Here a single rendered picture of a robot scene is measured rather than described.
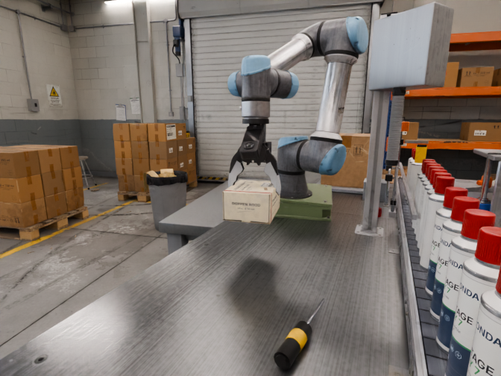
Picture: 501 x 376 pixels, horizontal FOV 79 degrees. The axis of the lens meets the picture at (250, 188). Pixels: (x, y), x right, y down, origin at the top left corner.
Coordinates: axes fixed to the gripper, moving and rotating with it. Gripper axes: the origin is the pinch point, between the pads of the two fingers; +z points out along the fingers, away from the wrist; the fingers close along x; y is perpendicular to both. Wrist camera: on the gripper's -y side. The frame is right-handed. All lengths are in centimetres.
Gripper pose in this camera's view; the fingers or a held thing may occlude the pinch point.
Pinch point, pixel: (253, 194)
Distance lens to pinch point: 82.6
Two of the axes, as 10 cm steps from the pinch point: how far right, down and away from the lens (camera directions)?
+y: 2.4, -2.0, 9.5
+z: 0.0, 9.8, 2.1
